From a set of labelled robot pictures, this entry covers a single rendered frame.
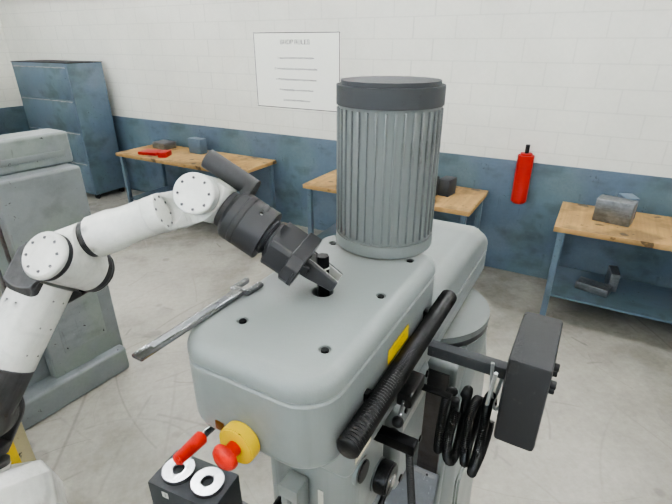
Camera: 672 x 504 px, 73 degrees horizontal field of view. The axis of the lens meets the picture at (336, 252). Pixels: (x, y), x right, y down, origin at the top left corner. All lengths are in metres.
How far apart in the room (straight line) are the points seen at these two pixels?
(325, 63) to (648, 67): 3.09
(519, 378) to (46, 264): 0.84
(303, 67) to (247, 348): 5.19
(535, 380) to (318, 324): 0.46
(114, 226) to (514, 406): 0.81
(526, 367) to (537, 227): 4.17
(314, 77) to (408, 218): 4.85
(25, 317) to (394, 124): 0.67
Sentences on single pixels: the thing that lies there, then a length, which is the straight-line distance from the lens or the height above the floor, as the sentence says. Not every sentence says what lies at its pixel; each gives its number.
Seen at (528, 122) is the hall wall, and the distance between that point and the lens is 4.86.
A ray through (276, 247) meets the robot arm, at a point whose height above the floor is 1.98.
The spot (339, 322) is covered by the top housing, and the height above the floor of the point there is 1.89.
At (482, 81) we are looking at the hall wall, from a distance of 4.90.
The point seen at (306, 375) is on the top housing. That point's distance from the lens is 0.60.
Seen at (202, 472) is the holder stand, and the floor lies 1.19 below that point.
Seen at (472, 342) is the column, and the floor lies 1.52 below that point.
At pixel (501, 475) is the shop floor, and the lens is 3.07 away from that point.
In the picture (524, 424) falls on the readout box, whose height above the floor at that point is 1.58.
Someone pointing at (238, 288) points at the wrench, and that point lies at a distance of 0.78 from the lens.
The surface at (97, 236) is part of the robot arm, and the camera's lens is 0.83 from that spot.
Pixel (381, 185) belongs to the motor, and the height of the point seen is 2.04.
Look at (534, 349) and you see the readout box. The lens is 0.99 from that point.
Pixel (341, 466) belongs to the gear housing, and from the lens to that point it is 0.79.
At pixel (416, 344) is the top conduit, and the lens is 0.80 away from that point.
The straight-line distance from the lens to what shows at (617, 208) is 4.42.
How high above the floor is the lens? 2.27
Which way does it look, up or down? 25 degrees down
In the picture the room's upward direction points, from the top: straight up
